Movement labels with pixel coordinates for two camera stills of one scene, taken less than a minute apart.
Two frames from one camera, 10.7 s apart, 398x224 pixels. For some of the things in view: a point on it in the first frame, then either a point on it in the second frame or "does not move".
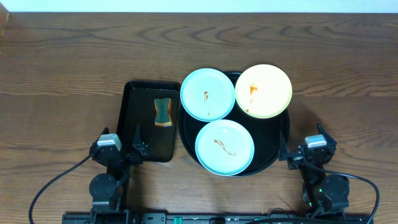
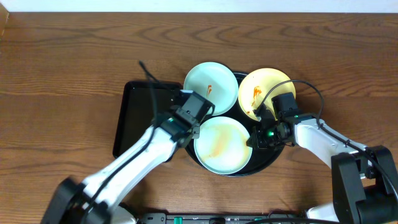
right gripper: x=297 y=158 -> x=257 y=136
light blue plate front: x=224 y=147 does not move
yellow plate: x=263 y=91 does not move
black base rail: x=198 y=218 does not move
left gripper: x=123 y=154 -> x=193 y=132
